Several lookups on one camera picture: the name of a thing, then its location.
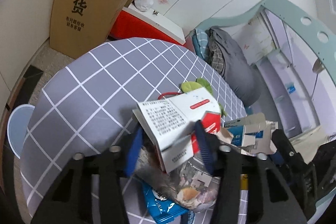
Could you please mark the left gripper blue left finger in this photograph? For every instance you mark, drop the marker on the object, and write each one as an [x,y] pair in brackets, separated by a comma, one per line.
[133,145]

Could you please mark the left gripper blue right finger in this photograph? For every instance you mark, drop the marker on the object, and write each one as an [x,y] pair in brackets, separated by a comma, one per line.
[204,146]

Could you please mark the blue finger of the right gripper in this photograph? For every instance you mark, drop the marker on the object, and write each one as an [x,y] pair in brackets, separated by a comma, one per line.
[277,159]

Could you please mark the blue white carton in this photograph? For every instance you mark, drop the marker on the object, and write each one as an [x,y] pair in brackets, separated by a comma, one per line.
[253,133]

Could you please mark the white red paper box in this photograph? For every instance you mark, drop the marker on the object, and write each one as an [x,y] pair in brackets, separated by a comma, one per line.
[170,123]

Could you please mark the clear bag of trash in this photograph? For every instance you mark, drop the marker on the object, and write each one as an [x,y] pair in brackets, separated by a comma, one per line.
[189,185]

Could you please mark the light blue trash bin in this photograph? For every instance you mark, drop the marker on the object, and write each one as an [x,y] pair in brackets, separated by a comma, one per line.
[17,127]

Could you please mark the green plush toy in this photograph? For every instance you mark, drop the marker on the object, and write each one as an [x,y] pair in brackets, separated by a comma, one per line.
[198,83]

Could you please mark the grey checkered tablecloth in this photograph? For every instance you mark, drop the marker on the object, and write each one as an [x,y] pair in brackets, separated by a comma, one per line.
[87,106]

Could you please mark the blue snack wrapper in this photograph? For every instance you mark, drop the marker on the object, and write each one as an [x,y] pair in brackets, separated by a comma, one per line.
[163,210]

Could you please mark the grey folded blanket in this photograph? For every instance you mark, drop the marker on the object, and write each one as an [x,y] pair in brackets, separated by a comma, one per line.
[228,59]

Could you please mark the blue plaid pillow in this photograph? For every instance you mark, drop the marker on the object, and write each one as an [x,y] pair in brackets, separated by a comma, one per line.
[201,44]

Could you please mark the red white storage bench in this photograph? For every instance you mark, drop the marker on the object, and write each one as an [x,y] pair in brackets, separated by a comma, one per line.
[150,24]

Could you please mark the white plastic bag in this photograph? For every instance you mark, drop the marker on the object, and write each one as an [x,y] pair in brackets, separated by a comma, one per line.
[143,5]

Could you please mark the teal bunk bed frame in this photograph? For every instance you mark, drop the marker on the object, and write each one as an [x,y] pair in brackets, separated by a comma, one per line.
[319,38]

